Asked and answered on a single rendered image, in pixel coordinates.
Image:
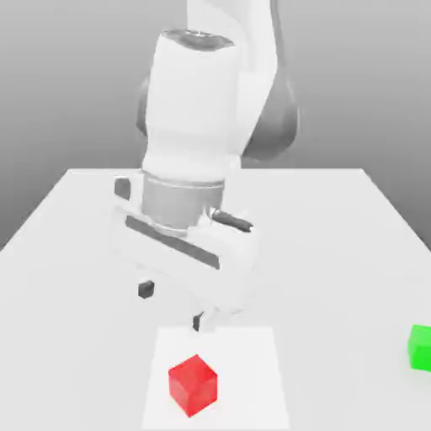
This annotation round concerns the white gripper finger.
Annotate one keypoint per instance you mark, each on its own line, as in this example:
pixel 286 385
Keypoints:
pixel 204 320
pixel 146 289

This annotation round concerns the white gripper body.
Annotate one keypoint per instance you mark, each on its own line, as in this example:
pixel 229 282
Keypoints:
pixel 188 266

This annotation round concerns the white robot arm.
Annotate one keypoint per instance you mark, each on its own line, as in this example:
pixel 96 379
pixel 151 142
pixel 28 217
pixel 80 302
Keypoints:
pixel 198 111

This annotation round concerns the small red cube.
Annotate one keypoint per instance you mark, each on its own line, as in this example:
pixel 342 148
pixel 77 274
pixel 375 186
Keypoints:
pixel 192 387

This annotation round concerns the small green cube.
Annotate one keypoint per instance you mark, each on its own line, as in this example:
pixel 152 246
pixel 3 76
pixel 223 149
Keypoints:
pixel 421 348

